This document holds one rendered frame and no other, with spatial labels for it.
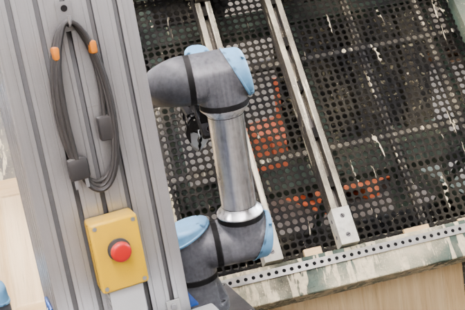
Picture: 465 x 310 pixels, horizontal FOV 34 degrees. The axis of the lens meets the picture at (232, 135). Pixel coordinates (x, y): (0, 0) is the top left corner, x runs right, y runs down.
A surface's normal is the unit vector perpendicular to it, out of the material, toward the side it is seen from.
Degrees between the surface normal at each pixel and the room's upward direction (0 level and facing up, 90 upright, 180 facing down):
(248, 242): 97
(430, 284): 90
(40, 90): 90
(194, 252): 88
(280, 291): 54
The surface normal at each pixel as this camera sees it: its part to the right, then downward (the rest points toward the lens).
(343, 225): 0.07, -0.40
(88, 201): 0.38, 0.15
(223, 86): 0.18, 0.33
